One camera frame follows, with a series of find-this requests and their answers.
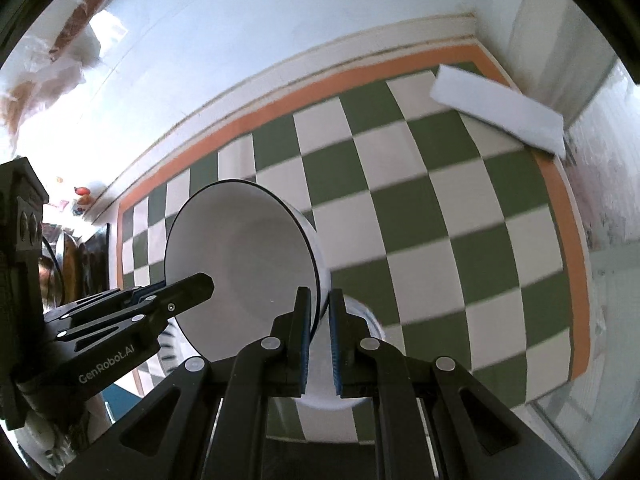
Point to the white bowl with dark rim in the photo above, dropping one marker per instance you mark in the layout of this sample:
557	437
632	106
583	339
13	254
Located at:
240	260

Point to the white plate with black stripes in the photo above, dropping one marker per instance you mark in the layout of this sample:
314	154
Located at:
170	350

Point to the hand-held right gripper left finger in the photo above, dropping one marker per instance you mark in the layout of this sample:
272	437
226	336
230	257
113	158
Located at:
300	340

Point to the clear plastic bag, red contents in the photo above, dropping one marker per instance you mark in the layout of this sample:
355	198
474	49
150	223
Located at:
80	25

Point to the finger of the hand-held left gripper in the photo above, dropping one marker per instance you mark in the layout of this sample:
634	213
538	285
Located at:
145	291
185	295

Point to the red persimmon ornament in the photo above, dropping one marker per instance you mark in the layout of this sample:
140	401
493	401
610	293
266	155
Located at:
82	192

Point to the green white checkered tablecloth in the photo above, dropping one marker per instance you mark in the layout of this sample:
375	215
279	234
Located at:
425	210

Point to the blue cabinet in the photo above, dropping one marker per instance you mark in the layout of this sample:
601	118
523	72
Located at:
120	402

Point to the white bowl with floral print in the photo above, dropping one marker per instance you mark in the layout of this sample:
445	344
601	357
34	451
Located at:
357	314

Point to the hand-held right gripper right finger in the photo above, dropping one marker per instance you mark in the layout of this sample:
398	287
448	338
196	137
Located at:
336	350

